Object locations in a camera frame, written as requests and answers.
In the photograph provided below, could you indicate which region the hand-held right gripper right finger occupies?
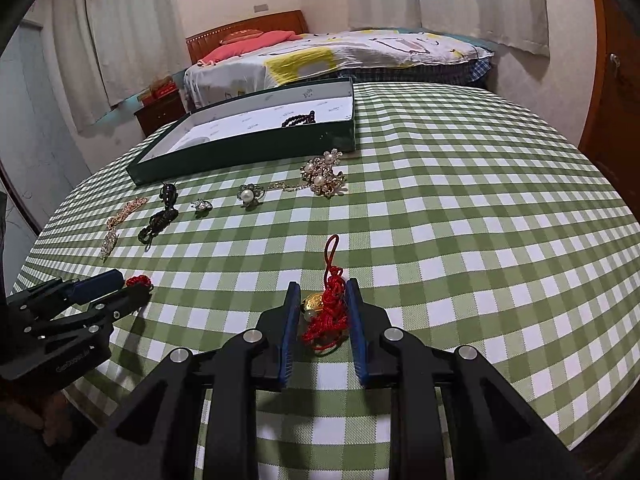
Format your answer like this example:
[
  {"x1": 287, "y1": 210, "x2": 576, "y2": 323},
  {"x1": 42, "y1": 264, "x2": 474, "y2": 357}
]
[{"x1": 345, "y1": 277, "x2": 586, "y2": 480}]

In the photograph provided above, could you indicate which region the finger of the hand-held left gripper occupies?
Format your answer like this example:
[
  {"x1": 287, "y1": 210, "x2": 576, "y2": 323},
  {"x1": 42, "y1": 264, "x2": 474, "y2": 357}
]
[
  {"x1": 27, "y1": 286, "x2": 153, "y2": 351},
  {"x1": 7, "y1": 268, "x2": 125, "y2": 321}
]

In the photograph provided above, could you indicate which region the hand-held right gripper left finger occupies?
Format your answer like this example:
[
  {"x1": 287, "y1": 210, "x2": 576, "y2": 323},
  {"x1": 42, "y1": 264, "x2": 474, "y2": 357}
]
[{"x1": 62, "y1": 282, "x2": 303, "y2": 480}]

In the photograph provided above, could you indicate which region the silver rhinestone strip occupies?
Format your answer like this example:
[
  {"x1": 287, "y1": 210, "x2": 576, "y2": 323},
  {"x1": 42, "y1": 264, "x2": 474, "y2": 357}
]
[{"x1": 99, "y1": 230, "x2": 120, "y2": 262}]

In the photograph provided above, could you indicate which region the red knot charm gold coin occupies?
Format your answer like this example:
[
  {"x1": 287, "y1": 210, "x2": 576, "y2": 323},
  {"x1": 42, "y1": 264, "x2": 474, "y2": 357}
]
[{"x1": 300, "y1": 234, "x2": 351, "y2": 356}]

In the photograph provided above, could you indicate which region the gold chain necklace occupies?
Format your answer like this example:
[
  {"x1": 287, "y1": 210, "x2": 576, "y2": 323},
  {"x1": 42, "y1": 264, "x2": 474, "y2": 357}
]
[{"x1": 106, "y1": 196, "x2": 149, "y2": 233}]

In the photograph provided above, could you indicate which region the black tassel pendant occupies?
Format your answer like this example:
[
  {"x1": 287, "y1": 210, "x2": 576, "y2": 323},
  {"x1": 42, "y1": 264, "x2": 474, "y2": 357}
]
[{"x1": 137, "y1": 182, "x2": 180, "y2": 251}]

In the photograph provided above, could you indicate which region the pearl flower ring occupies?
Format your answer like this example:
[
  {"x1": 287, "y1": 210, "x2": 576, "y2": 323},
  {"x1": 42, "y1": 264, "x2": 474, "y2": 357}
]
[{"x1": 237, "y1": 184, "x2": 266, "y2": 209}]

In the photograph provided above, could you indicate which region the gold pearl cluster brooch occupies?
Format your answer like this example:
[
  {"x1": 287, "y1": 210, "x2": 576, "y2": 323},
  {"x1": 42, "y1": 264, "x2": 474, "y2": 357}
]
[{"x1": 267, "y1": 159, "x2": 348, "y2": 200}]

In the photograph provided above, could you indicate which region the green box white inside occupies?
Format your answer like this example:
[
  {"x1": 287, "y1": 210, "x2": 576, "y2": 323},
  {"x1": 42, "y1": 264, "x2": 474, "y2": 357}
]
[{"x1": 125, "y1": 78, "x2": 357, "y2": 187}]

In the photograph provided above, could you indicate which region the person's left hand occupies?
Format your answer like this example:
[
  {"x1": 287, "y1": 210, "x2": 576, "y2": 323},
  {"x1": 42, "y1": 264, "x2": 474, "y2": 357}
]
[{"x1": 20, "y1": 387, "x2": 73, "y2": 448}]

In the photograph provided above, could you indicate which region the green checkered tablecloth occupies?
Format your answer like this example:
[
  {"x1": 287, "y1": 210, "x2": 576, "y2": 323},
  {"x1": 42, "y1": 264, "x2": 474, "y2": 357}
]
[{"x1": 10, "y1": 82, "x2": 640, "y2": 480}]

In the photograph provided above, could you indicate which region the grey door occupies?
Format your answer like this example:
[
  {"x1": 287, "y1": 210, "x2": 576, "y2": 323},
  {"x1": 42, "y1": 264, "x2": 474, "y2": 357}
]
[{"x1": 0, "y1": 20, "x2": 93, "y2": 233}]

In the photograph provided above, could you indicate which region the dark wooden nightstand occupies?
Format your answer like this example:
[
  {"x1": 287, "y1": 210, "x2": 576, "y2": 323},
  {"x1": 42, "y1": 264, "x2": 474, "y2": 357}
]
[{"x1": 135, "y1": 91, "x2": 187, "y2": 137}]

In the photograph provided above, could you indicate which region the red boxes stack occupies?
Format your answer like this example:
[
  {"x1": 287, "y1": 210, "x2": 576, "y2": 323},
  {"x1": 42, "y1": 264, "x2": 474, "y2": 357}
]
[{"x1": 137, "y1": 75, "x2": 180, "y2": 103}]

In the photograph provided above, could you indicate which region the wooden headboard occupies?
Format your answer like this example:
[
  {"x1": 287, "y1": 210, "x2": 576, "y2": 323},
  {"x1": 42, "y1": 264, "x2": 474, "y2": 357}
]
[{"x1": 186, "y1": 10, "x2": 308, "y2": 66}]

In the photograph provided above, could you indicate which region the pink pillow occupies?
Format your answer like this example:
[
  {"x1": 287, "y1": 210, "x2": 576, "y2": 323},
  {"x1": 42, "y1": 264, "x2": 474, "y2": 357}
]
[{"x1": 197, "y1": 30, "x2": 301, "y2": 67}]

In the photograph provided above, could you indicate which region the blue plaid mattress sheet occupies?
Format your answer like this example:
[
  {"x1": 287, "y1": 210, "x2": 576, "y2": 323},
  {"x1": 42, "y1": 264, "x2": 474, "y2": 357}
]
[{"x1": 350, "y1": 57, "x2": 493, "y2": 86}]

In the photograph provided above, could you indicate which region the small orange cushion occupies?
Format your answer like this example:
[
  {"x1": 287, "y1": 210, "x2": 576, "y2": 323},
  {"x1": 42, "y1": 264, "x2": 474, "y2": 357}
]
[{"x1": 220, "y1": 29, "x2": 265, "y2": 43}]

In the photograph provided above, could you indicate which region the patterned white bedsheet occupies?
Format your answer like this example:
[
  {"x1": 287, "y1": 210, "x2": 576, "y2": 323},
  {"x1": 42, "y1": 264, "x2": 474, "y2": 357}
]
[{"x1": 182, "y1": 27, "x2": 496, "y2": 111}]

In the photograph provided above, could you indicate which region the wooden door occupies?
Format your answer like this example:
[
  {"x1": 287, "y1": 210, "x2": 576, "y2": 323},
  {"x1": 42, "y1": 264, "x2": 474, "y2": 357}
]
[{"x1": 580, "y1": 0, "x2": 640, "y2": 201}]

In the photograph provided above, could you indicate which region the black bead bracelet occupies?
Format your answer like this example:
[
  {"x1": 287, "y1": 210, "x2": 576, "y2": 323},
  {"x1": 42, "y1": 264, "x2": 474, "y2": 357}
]
[{"x1": 280, "y1": 111, "x2": 318, "y2": 129}]

